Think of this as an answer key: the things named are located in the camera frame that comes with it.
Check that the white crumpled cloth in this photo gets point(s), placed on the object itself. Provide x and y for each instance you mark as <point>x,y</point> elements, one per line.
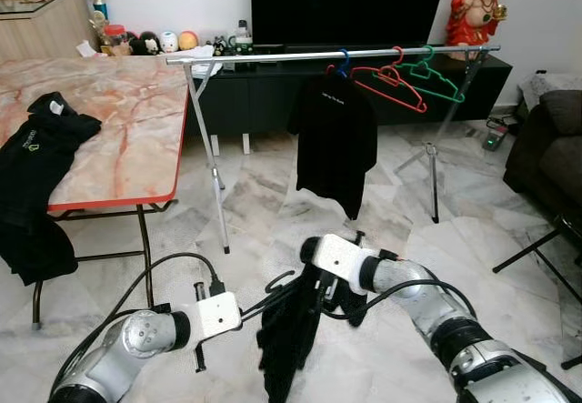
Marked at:
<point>205,66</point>

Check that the green plastic hanger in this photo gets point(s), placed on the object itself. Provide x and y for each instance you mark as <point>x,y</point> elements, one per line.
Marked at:
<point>426,67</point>

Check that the pink white packet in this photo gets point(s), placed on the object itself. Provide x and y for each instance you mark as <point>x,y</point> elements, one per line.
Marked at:
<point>87,50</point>

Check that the black flat television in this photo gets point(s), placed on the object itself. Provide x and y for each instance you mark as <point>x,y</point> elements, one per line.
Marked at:
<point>350,3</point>

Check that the black white-faced plush doll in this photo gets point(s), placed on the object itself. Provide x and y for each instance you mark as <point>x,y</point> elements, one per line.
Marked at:
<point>150,44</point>

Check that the silver metal clothes rack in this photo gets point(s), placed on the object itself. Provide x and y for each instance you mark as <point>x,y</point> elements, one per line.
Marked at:
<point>291,55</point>

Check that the black knit collar garment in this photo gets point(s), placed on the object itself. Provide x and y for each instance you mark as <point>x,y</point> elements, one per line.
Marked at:
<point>36,166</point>

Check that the red gold buddha statue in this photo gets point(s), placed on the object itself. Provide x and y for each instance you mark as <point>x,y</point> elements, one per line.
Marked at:
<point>473,16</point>

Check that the black folding chair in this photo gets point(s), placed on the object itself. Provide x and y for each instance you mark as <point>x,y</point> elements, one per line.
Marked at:
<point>532,250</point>

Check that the black TV console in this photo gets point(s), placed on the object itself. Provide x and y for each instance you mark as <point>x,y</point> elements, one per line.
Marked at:
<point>264,98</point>

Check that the floor power strip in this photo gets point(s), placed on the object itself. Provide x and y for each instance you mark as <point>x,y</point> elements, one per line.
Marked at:
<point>494,139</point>

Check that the black plastic hanger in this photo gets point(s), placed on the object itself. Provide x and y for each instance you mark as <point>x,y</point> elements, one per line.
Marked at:
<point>273,282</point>

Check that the light wooden cabinet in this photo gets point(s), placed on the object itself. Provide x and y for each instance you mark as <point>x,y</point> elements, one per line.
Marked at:
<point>41,30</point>

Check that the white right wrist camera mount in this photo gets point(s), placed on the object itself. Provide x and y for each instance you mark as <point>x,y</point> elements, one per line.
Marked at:
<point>338,257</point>

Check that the blue plastic hanger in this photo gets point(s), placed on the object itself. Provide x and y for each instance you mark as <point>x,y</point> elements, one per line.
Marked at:
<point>346,60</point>

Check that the red plastic hanger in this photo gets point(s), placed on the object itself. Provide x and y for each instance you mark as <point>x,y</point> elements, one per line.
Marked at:
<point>391,75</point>

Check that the dark brown fabric sofa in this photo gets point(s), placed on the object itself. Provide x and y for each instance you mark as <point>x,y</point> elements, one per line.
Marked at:
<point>550,157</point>

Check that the small dark metal figurine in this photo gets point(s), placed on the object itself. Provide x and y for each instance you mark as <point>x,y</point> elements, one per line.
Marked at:
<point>221,46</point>

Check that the marble top folding table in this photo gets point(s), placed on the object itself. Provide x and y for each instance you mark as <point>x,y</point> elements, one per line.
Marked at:
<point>127,130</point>

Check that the lace covered side table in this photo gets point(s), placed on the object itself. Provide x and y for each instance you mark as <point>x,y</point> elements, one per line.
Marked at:
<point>550,83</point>

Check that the dark brown plush doll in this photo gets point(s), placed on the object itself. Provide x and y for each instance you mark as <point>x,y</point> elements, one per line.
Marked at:
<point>135,46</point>

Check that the orange round doll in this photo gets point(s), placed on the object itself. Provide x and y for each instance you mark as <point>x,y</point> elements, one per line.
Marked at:
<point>188,40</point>

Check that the black t-shirt white print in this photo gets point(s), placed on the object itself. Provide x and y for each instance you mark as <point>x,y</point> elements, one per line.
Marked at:
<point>335,139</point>

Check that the white round doll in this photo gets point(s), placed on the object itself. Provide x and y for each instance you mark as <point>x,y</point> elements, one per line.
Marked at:
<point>169,41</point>

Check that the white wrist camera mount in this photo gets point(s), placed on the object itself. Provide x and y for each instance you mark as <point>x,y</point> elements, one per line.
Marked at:
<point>216,317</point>
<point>338,257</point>

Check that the navy garment neon trim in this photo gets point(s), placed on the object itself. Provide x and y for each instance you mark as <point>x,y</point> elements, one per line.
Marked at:
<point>291,339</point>

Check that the clear plastic bottle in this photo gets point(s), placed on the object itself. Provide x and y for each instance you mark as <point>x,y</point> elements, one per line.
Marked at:
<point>243,37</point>

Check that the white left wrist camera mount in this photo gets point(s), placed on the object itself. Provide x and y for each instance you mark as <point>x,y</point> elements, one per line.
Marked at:
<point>216,317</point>

